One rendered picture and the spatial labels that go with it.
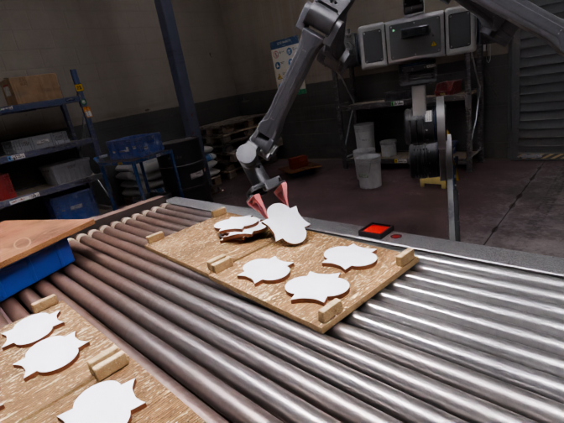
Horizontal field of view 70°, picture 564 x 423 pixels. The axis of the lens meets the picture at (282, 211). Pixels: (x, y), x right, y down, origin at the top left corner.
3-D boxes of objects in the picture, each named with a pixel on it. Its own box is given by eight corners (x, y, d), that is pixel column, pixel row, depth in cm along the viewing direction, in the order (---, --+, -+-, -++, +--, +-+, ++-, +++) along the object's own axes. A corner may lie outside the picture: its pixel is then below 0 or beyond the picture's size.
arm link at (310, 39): (347, 22, 104) (311, 1, 105) (342, 22, 99) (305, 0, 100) (277, 156, 126) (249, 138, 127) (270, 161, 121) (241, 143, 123)
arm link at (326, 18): (364, -14, 99) (330, -34, 100) (333, 33, 100) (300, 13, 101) (352, 60, 144) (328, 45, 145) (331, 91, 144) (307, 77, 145)
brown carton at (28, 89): (53, 102, 498) (44, 75, 488) (65, 100, 473) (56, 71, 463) (7, 109, 463) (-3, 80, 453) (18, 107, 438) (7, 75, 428)
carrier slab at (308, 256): (301, 233, 128) (301, 228, 127) (419, 262, 98) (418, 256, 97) (210, 279, 107) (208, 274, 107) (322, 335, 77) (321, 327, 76)
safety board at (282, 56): (279, 97, 697) (269, 42, 669) (306, 93, 657) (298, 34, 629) (278, 97, 696) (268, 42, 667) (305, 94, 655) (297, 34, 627)
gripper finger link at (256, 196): (284, 208, 118) (269, 180, 119) (264, 217, 114) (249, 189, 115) (277, 216, 123) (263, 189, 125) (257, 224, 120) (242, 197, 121)
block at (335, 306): (337, 307, 82) (336, 295, 81) (344, 310, 81) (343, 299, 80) (317, 321, 78) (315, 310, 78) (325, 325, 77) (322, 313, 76)
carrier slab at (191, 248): (227, 215, 159) (227, 211, 159) (300, 232, 129) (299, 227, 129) (145, 248, 138) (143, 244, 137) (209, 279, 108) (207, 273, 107)
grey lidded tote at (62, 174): (80, 174, 531) (75, 157, 524) (95, 174, 510) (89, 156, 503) (43, 186, 494) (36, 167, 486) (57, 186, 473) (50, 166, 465)
